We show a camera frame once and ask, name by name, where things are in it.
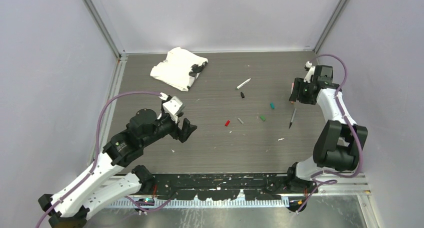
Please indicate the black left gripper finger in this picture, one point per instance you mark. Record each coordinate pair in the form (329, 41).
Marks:
(185, 134)
(187, 126)

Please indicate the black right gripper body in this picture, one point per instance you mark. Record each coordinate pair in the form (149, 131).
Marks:
(303, 96)

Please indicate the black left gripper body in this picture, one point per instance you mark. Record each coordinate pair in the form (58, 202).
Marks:
(173, 128)

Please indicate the white pen orange tip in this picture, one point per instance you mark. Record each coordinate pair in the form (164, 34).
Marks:
(292, 86)

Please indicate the grey pen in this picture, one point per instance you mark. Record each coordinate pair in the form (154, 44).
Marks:
(292, 117)

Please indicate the white pen green tip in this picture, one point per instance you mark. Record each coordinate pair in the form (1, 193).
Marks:
(243, 84)

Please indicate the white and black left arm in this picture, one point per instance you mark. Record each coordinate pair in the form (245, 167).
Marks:
(76, 204)

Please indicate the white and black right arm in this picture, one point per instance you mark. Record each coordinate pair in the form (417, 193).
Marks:
(339, 148)

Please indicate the white crumpled cloth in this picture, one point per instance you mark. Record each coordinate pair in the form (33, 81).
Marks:
(180, 69)

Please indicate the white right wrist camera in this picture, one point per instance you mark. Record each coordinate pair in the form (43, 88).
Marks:
(310, 68)

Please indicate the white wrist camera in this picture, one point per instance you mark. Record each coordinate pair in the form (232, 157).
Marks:
(172, 106)
(310, 68)

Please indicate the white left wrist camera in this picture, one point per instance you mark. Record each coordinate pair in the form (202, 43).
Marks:
(172, 106)

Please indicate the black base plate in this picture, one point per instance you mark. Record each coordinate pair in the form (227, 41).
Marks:
(225, 186)

